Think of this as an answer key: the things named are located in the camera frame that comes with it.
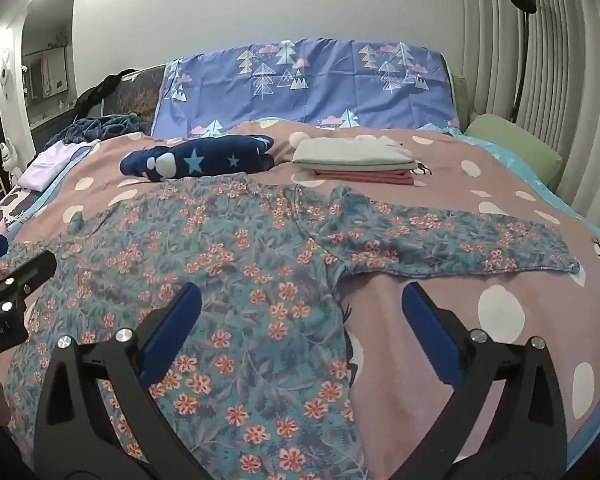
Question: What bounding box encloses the grey animal print sheet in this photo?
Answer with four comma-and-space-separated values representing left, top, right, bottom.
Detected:
0, 190, 36, 246

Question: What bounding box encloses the dark clothes pile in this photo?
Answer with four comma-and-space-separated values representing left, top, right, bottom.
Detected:
47, 114, 153, 146

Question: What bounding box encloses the white cat figurine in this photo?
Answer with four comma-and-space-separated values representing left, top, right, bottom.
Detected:
0, 141, 26, 186

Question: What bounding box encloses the headboard with printed picture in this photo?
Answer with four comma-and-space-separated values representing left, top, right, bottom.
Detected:
100, 65, 168, 133

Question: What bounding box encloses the black cloth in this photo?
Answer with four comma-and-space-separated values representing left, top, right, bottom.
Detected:
75, 72, 136, 118

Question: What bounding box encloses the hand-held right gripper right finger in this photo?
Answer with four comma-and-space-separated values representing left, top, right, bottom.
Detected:
401, 281, 568, 480

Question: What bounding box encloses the lavender cloth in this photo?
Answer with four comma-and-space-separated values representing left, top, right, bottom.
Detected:
17, 141, 98, 192

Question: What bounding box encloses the teal floral garment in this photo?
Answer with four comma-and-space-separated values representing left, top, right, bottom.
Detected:
0, 172, 581, 480

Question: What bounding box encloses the folded pink cloth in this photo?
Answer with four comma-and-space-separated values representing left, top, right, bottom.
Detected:
312, 169, 416, 187

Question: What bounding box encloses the green pillow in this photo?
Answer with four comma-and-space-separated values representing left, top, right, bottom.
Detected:
464, 114, 565, 188

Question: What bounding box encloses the pink polka dot blanket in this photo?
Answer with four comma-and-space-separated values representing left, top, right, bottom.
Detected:
0, 120, 600, 480

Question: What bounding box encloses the folded grey cloth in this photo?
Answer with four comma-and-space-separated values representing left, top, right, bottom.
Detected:
292, 136, 417, 171

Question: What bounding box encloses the white pleated curtain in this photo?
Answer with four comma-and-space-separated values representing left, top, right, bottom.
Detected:
461, 0, 600, 211

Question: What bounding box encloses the navy star print cloth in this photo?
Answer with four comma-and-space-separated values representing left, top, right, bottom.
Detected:
120, 134, 276, 181

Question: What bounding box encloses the purple tree print sheet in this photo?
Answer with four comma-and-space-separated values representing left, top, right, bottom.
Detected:
151, 37, 462, 138

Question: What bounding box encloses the pale green cushion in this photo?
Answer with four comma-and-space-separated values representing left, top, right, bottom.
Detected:
452, 76, 476, 128

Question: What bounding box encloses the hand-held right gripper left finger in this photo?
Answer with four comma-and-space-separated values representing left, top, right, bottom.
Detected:
32, 281, 203, 480

